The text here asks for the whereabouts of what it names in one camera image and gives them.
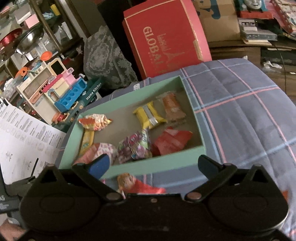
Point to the stack of books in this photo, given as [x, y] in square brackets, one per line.
[251, 33]

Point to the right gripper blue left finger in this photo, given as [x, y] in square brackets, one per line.
[99, 166]

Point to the plaid blue quilt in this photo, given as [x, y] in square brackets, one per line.
[243, 116]

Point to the steel bowl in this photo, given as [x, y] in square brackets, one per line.
[29, 41]

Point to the green cardboard box tray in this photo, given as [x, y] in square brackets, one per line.
[124, 123]

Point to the orange yellow puffed snack bag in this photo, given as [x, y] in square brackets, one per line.
[94, 122]

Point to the orange clear snack packet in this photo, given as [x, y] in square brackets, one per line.
[173, 110]

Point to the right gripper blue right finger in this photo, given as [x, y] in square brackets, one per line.
[208, 167]

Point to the brown bear cardboard box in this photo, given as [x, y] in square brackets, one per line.
[218, 19]

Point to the toy kitchen playset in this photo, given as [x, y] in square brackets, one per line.
[52, 90]

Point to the yellow bar snack wrapper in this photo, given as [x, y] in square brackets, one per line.
[148, 116]

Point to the purple green candy bag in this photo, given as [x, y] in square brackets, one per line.
[134, 147]

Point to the red Global gift box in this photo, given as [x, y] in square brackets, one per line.
[165, 36]

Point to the red foil snack packet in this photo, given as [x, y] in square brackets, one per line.
[170, 141]

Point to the white printed instruction sheet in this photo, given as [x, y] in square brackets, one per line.
[28, 145]

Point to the red ribbon spool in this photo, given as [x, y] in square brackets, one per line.
[11, 36]

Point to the red cartoon girl packet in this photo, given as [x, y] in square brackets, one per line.
[128, 184]

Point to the blue Thomas train toy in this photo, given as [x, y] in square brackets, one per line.
[252, 9]

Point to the grey lace cloth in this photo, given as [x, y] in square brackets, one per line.
[104, 58]

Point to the long yellow snack stick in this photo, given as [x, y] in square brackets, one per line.
[87, 141]

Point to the person's left hand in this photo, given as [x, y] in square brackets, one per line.
[11, 231]

